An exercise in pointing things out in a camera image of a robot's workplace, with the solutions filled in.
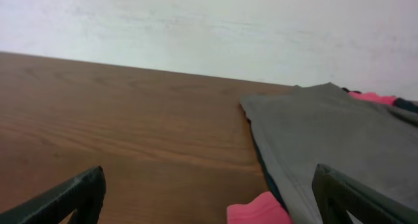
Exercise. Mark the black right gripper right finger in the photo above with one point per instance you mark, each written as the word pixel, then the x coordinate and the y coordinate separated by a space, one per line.
pixel 339 197

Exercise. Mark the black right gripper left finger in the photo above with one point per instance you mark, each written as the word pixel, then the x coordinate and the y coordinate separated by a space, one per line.
pixel 80 198

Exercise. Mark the grey shorts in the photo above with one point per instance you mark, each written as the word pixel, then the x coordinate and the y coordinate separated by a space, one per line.
pixel 330 132

